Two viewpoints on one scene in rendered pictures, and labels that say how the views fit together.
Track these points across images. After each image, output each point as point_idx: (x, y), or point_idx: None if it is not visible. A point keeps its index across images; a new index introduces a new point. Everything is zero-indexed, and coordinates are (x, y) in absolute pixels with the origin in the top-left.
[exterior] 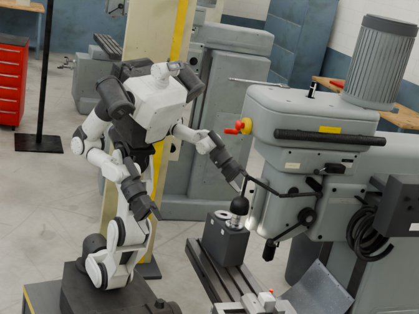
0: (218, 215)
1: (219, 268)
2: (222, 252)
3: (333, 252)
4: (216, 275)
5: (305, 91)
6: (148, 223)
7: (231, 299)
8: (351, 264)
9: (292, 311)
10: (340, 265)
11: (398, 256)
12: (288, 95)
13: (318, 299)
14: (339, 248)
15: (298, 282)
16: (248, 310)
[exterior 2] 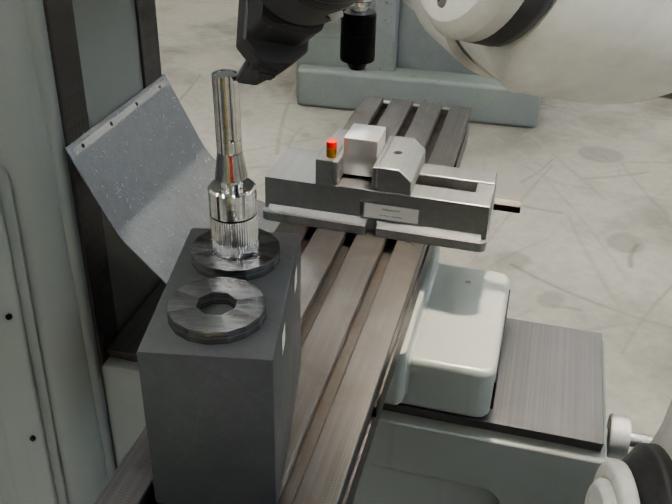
0: (253, 304)
1: (311, 370)
2: (298, 333)
3: (86, 60)
4: (356, 346)
5: None
6: (629, 458)
7: (366, 293)
8: (129, 17)
9: (289, 158)
10: (112, 64)
11: None
12: None
13: (160, 175)
14: (94, 29)
15: (123, 236)
16: (421, 160)
